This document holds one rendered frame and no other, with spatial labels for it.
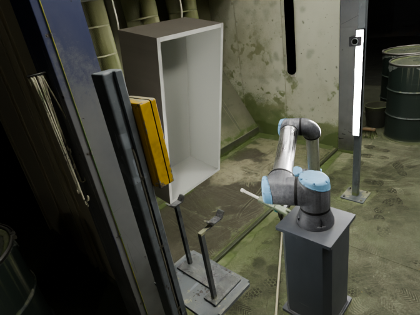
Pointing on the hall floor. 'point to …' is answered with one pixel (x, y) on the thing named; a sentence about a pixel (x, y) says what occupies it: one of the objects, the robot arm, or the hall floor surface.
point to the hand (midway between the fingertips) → (279, 210)
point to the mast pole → (362, 105)
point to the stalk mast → (139, 185)
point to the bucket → (375, 114)
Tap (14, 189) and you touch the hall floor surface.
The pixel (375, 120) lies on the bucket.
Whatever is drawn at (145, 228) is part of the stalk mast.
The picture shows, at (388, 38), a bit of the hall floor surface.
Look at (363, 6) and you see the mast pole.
